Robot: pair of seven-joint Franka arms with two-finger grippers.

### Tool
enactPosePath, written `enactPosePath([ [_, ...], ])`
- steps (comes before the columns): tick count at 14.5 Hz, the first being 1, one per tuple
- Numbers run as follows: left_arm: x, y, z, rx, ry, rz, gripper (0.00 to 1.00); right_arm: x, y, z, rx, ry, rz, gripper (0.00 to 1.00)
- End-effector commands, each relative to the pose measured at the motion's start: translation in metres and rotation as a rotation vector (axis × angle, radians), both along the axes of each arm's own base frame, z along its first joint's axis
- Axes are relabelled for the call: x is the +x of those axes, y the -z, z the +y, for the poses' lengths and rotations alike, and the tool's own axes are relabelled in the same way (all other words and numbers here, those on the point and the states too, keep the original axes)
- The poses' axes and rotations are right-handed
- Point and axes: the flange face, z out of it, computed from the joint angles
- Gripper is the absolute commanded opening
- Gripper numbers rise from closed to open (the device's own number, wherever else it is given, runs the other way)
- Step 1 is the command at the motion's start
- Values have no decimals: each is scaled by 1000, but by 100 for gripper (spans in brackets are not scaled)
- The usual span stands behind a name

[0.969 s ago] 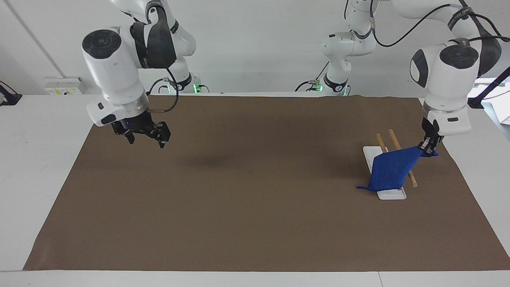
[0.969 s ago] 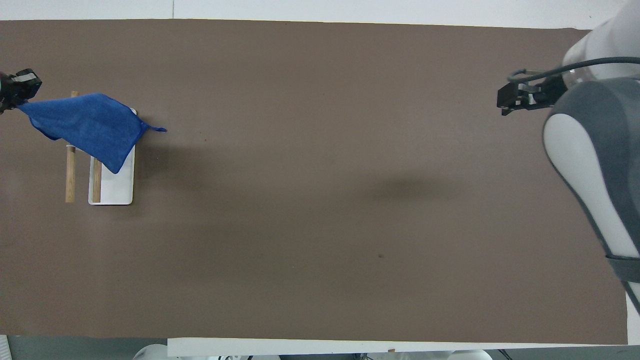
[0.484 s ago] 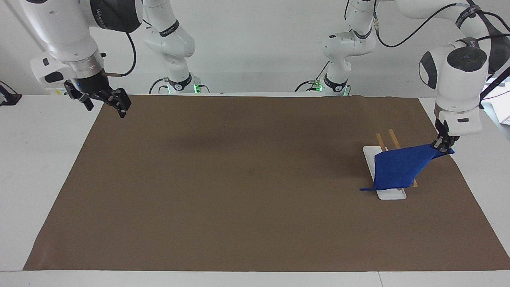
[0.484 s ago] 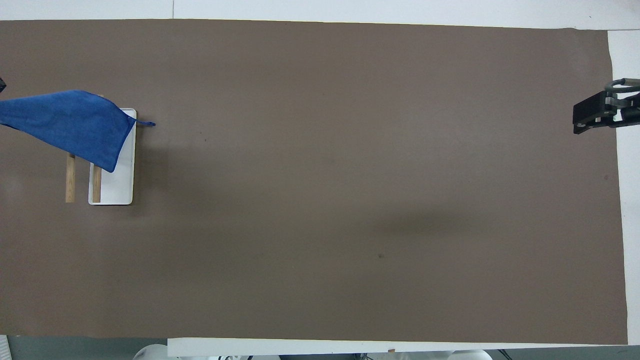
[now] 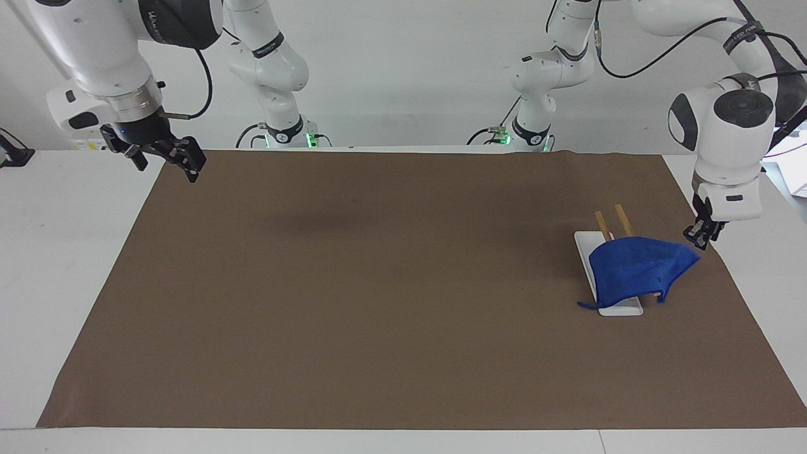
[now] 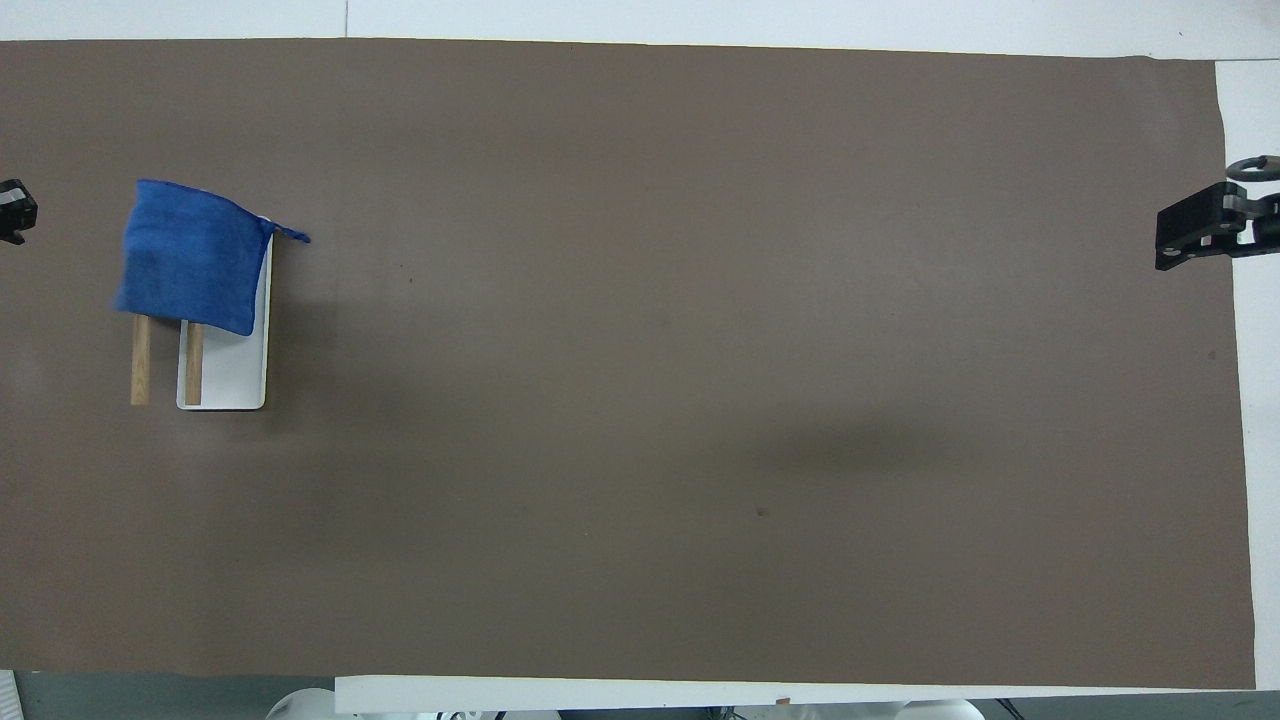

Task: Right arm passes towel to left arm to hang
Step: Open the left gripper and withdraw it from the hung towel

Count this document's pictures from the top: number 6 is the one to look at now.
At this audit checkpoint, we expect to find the white rack with wooden bars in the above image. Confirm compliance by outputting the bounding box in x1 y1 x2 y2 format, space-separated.
131 214 274 412

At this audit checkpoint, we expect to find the blue towel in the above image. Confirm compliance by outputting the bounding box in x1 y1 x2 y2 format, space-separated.
113 179 311 337

